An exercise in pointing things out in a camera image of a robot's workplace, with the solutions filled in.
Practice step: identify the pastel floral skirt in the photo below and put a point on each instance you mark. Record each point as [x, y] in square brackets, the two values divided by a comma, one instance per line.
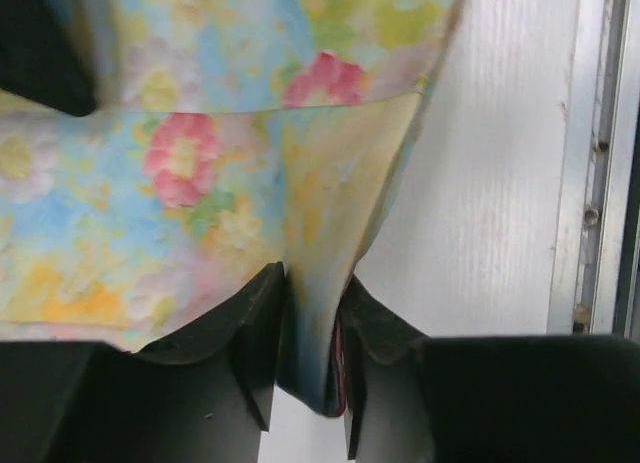
[238, 133]

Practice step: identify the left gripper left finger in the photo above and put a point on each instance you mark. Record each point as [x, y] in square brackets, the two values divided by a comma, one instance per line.
[200, 394]

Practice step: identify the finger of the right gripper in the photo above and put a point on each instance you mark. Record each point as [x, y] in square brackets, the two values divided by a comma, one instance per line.
[54, 56]

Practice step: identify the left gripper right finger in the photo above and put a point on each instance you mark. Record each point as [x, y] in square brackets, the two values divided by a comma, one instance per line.
[412, 398]

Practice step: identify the aluminium rail frame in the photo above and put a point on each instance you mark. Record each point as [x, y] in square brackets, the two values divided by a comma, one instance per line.
[595, 279]

